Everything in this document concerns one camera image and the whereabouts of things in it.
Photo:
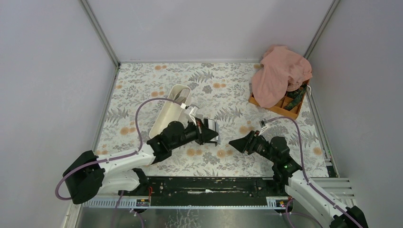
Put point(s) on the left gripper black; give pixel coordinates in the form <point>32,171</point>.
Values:
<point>199,132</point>

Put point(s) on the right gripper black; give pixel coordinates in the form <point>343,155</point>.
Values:
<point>249,143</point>

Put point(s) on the cream plastic oblong tray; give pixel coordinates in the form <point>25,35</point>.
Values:
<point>169,112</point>

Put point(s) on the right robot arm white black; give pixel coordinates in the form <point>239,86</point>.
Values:
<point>290,177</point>

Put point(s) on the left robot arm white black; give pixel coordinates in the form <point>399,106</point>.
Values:
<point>92,174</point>

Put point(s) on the floral patterned table mat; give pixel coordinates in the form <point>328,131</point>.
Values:
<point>220,90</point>

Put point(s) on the wooden organizer box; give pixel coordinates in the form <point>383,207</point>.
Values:
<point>291,103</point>

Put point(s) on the pink cloth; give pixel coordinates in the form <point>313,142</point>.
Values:
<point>282,71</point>

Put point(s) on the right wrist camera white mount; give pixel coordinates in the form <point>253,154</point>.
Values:
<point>264,126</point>

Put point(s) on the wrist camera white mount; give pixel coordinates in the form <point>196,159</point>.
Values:
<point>264,126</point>
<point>190,112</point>

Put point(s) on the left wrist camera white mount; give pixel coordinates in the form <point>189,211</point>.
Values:
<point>190,112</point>

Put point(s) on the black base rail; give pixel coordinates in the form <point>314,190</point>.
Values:
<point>210,191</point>

